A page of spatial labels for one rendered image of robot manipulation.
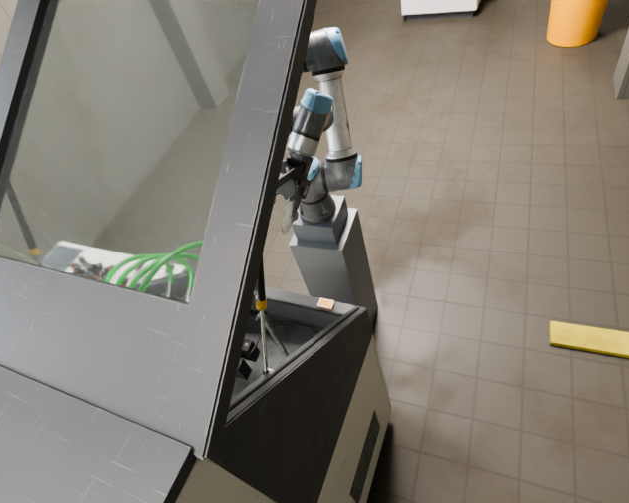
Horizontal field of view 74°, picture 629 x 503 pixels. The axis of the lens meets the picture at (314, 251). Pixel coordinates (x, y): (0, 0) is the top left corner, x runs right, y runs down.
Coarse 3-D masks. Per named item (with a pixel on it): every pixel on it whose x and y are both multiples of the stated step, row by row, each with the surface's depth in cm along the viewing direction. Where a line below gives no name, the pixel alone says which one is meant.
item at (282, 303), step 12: (276, 300) 140; (288, 300) 139; (300, 300) 138; (312, 300) 136; (276, 312) 149; (288, 312) 145; (300, 312) 141; (312, 312) 138; (324, 312) 133; (336, 312) 131; (324, 324) 141
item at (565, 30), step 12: (552, 0) 350; (564, 0) 338; (576, 0) 332; (588, 0) 330; (600, 0) 330; (552, 12) 354; (564, 12) 343; (576, 12) 338; (588, 12) 336; (600, 12) 339; (552, 24) 359; (564, 24) 349; (576, 24) 345; (588, 24) 344; (600, 24) 353; (552, 36) 364; (564, 36) 356; (576, 36) 352; (588, 36) 352
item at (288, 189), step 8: (288, 152) 105; (296, 160) 107; (304, 160) 105; (312, 160) 111; (304, 168) 110; (296, 176) 108; (304, 176) 111; (288, 184) 107; (296, 184) 106; (304, 184) 110; (280, 192) 108; (288, 192) 107; (304, 192) 112
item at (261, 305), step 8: (264, 280) 73; (256, 288) 74; (264, 288) 74; (256, 296) 74; (264, 296) 75; (256, 304) 75; (264, 304) 75; (264, 320) 77; (264, 328) 78; (264, 336) 79; (264, 344) 80; (264, 352) 81; (264, 360) 82; (264, 368) 83
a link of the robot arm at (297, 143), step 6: (294, 132) 108; (294, 138) 104; (300, 138) 103; (306, 138) 103; (288, 144) 105; (294, 144) 104; (300, 144) 103; (306, 144) 103; (312, 144) 104; (294, 150) 105; (300, 150) 104; (306, 150) 104; (312, 150) 105
